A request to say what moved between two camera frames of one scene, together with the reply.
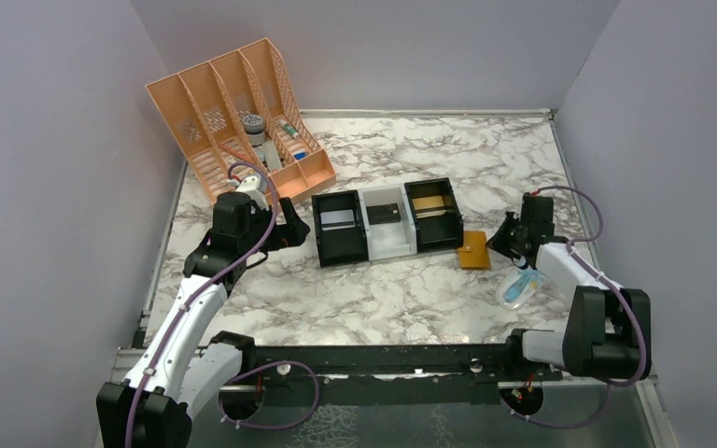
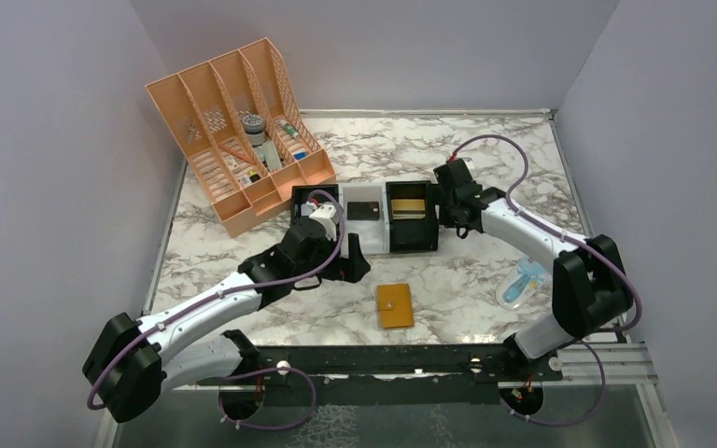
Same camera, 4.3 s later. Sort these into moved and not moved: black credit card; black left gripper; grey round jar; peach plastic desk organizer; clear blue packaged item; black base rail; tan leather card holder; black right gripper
Moved: black credit card; black left gripper; tan leather card holder; black right gripper
Not moved: clear blue packaged item; grey round jar; black base rail; peach plastic desk organizer
